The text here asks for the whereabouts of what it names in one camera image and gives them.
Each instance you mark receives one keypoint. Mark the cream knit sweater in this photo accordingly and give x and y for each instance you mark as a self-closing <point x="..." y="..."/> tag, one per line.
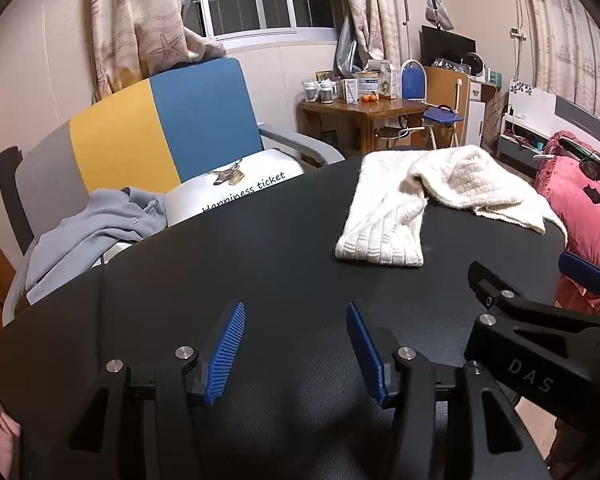
<point x="380" y="220"/>

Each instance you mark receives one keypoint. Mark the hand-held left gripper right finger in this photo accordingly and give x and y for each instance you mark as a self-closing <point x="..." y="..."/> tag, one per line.
<point x="367" y="355"/>

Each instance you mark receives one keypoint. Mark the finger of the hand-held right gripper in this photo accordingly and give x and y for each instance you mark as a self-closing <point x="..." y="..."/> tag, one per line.
<point x="530" y="332"/>
<point x="582" y="270"/>

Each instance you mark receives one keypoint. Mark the white carton box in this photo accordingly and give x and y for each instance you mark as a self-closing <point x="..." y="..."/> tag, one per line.
<point x="382" y="80"/>

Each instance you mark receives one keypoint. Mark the white flower decal cabinet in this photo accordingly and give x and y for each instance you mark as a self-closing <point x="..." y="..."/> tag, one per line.
<point x="530" y="105"/>

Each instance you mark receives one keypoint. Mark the dark shoe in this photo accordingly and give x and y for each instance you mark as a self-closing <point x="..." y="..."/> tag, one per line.
<point x="597" y="165"/>

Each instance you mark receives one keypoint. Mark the wooden side table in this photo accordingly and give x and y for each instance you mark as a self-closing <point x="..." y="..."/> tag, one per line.
<point x="360" y="115"/>

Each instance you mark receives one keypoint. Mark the silver plastic bag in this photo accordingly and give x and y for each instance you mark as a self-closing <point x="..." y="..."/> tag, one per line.
<point x="349" y="47"/>

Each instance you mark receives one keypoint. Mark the glass jar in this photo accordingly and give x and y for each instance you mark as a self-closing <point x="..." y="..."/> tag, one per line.
<point x="326" y="94"/>
<point x="310" y="91"/>

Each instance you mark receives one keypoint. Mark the grey yellow blue armchair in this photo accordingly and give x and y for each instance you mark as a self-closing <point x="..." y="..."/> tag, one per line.
<point x="120" y="130"/>

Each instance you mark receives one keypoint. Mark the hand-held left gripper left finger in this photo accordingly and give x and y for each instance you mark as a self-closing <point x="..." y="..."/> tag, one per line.
<point x="225" y="355"/>

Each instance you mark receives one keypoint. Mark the wooden desk cabinet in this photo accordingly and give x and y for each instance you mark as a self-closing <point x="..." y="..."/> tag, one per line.
<point x="442" y="90"/>

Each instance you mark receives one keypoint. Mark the white deer print cushion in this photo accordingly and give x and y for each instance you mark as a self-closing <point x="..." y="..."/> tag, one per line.
<point x="260" y="170"/>

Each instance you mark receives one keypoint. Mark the blue folding chair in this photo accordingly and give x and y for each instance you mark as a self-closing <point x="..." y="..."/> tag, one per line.
<point x="412" y="82"/>

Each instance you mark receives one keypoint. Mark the beige patterned curtain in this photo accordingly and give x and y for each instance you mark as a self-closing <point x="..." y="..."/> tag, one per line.
<point x="375" y="10"/>

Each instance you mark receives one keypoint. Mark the grey hanging bag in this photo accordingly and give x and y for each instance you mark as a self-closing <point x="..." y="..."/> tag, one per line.
<point x="439" y="7"/>

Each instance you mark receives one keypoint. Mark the pink bed blanket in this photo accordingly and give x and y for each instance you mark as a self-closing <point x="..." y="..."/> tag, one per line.
<point x="575" y="200"/>

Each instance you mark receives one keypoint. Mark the grey-blue garment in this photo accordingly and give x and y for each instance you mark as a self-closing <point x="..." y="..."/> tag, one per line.
<point x="90" y="230"/>

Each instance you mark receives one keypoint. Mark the small desk fan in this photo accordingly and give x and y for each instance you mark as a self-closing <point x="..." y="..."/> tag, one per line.
<point x="472" y="64"/>

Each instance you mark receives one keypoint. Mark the black monitor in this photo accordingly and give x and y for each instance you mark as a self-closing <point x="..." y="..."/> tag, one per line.
<point x="445" y="45"/>

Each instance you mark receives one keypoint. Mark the pale patterned curtain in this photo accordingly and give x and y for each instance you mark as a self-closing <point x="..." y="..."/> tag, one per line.
<point x="570" y="45"/>

